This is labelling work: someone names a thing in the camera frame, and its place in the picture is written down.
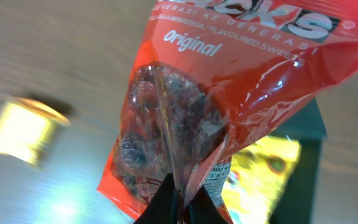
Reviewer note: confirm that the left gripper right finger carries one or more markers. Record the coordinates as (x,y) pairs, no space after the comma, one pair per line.
(203,211)

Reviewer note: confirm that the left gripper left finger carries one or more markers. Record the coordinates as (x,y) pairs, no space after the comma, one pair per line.
(162,208)

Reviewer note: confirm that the large yellow snack bag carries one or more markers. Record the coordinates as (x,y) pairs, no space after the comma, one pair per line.
(258,177)

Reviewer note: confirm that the black gift box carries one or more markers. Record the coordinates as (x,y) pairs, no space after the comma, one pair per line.
(307,127)

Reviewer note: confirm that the red Hacks candy bag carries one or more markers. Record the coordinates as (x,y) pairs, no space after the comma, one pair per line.
(213,77)

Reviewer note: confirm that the small yellow candy packet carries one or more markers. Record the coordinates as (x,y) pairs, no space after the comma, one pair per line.
(28,129)

